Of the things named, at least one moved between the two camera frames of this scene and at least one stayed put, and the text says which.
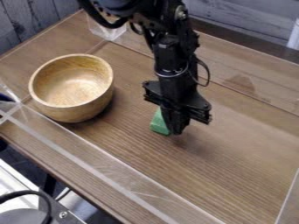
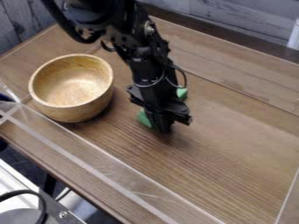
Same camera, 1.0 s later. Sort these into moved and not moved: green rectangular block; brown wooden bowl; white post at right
Moved: green rectangular block
Not moved: brown wooden bowl; white post at right
